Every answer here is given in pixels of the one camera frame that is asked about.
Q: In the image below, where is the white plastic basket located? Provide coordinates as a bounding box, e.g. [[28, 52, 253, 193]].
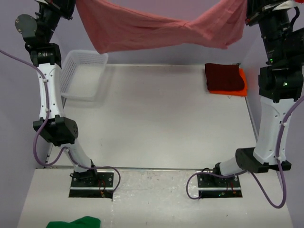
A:
[[60, 50, 108, 102]]

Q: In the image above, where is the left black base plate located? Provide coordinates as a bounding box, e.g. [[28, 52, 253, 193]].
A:
[[69, 170, 114, 199]]

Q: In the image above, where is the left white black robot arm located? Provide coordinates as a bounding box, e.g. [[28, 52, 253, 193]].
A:
[[15, 0, 99, 188]]

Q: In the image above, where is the pink t shirt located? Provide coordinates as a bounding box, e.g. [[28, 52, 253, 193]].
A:
[[76, 0, 247, 54]]

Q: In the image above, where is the folded orange shirt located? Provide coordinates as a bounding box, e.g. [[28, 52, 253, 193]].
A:
[[209, 68, 248, 96]]

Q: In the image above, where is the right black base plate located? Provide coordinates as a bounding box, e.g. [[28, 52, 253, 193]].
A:
[[197, 168, 243, 199]]

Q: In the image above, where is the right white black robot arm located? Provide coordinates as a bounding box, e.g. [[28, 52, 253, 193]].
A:
[[212, 0, 304, 187]]

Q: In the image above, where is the green cloth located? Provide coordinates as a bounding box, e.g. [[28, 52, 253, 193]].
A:
[[46, 216, 101, 228]]

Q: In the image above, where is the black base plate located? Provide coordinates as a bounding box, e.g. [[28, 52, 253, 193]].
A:
[[69, 170, 114, 199], [197, 168, 243, 199]]

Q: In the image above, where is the folded dark red shirt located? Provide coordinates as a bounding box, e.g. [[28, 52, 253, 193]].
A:
[[205, 63, 245, 92]]

